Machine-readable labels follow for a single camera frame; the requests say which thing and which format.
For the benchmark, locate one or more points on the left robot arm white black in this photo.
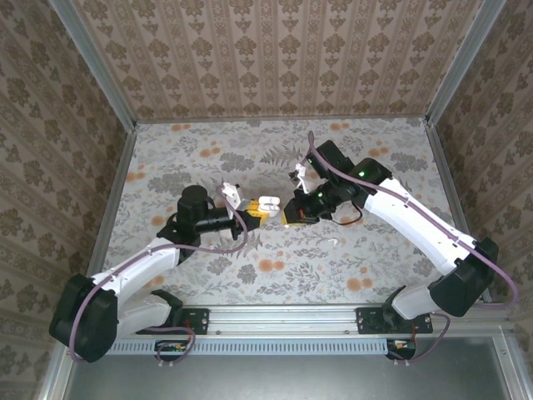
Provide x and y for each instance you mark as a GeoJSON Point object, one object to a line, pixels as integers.
{"type": "Point", "coordinates": [133, 266]}

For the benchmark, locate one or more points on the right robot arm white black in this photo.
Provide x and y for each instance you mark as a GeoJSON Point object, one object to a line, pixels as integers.
{"type": "Point", "coordinates": [416, 225]}

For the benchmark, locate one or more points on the thin aluminium table edge strip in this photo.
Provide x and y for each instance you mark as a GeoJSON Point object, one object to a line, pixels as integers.
{"type": "Point", "coordinates": [250, 119]}

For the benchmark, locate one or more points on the metal lower panel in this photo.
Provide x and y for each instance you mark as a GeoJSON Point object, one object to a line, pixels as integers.
{"type": "Point", "coordinates": [270, 379]}

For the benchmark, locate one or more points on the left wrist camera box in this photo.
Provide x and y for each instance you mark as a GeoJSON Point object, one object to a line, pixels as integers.
{"type": "Point", "coordinates": [231, 191]}

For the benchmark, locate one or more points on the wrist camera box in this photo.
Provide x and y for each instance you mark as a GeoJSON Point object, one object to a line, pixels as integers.
{"type": "Point", "coordinates": [300, 177]}
{"type": "Point", "coordinates": [231, 191]}

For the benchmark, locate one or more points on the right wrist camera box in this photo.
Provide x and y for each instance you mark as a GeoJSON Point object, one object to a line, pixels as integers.
{"type": "Point", "coordinates": [300, 177]}

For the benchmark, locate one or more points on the aluminium table side rail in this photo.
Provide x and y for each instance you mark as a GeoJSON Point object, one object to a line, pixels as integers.
{"type": "Point", "coordinates": [109, 208]}
{"type": "Point", "coordinates": [450, 187]}

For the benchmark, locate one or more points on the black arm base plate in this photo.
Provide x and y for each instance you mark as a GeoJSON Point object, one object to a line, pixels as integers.
{"type": "Point", "coordinates": [199, 323]}
{"type": "Point", "coordinates": [366, 323]}

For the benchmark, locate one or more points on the aluminium frame post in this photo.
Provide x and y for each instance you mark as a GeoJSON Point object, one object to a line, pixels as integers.
{"type": "Point", "coordinates": [96, 62]}
{"type": "Point", "coordinates": [461, 62]}

